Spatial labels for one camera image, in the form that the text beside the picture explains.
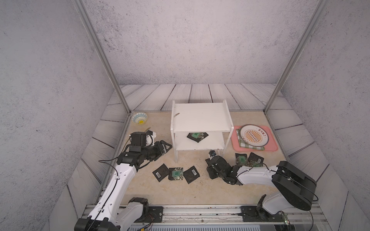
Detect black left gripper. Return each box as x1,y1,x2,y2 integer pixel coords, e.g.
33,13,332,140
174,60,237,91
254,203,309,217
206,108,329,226
141,140,172,161

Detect metal frame post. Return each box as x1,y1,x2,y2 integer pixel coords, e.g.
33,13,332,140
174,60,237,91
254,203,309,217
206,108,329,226
72,0,131,114
263,0,329,115

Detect metal base rail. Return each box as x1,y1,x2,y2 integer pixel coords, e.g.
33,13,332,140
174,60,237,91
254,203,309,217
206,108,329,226
148,205,331,231

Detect green label tea bag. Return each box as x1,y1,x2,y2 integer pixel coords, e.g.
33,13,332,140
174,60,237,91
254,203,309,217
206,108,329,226
235,153,249,166
168,167,183,181

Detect pink tray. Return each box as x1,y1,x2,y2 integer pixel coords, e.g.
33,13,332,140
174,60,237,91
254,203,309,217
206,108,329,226
231,126,278,152

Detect white orange pattern plate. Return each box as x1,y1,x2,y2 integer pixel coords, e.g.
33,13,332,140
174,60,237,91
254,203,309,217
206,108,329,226
239,124,269,147

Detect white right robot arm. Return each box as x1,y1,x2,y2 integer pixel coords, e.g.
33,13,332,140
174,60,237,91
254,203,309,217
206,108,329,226
206,155,319,215

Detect right metal frame post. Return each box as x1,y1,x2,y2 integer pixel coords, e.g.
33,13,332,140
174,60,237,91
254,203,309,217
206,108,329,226
263,0,329,115

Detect green black bag shelf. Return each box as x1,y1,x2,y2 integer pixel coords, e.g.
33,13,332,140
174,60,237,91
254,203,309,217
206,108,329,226
187,132,203,143

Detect black barcode tea bag top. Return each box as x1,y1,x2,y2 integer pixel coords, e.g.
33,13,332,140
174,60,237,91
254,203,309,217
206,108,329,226
183,166,200,184

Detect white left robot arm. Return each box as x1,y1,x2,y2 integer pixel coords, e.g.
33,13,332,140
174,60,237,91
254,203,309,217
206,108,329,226
74,140,172,231

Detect green checkered cloth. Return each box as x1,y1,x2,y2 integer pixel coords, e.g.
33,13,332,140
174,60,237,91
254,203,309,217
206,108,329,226
236,129,265,151

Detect white two-tier shelf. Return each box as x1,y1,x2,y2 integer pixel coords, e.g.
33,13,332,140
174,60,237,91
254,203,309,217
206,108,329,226
170,100,234,162

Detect black barcode tea bag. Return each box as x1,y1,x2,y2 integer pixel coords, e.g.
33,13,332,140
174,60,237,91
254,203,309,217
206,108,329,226
183,166,200,184
248,153,264,167

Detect black barcode bag shelf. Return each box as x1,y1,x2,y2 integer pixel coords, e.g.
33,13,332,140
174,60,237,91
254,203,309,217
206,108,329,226
152,164,170,182

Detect small patterned bowl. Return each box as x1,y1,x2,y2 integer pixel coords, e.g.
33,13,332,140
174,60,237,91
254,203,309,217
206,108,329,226
132,112,148,125

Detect left metal frame post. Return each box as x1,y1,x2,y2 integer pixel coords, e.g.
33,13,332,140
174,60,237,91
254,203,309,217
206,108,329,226
72,0,131,114

